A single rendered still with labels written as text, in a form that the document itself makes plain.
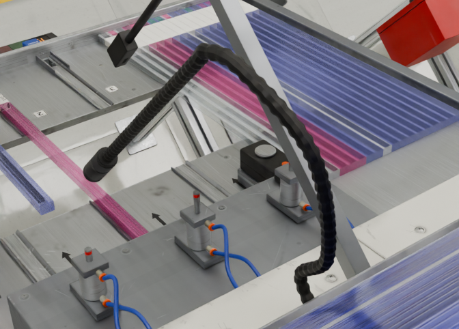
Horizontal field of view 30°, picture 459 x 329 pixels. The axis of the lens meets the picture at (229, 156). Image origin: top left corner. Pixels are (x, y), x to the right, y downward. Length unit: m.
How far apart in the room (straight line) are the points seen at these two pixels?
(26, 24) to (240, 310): 1.52
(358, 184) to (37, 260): 0.37
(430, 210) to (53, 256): 0.39
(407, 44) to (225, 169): 0.73
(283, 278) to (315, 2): 1.81
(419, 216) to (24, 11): 1.50
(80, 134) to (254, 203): 1.25
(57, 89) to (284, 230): 0.51
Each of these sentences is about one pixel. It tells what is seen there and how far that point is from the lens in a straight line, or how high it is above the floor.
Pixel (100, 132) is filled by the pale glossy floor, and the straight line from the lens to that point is 2.09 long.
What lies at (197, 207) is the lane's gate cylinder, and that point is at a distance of 0.77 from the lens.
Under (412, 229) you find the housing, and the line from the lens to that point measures 0.81.
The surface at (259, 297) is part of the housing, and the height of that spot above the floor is 1.26.
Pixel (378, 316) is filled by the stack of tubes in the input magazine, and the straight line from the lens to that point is 0.42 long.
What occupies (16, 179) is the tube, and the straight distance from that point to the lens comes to 0.82.
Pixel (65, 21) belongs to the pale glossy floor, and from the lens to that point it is 2.18.
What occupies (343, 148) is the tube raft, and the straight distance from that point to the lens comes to 1.04.
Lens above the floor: 1.90
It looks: 61 degrees down
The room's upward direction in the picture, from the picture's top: 54 degrees clockwise
